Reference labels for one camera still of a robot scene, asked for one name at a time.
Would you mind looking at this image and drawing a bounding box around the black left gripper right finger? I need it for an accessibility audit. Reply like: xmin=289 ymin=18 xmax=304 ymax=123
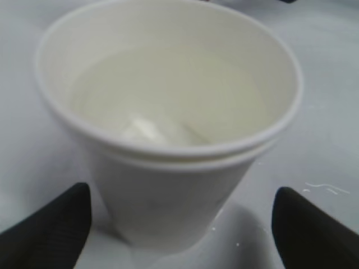
xmin=271 ymin=187 xmax=358 ymax=268

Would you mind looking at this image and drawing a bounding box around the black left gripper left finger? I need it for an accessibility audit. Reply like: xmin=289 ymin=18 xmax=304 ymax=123
xmin=1 ymin=183 xmax=92 ymax=268

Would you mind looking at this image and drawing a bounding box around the white paper cup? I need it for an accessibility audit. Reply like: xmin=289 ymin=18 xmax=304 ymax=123
xmin=34 ymin=1 xmax=303 ymax=253

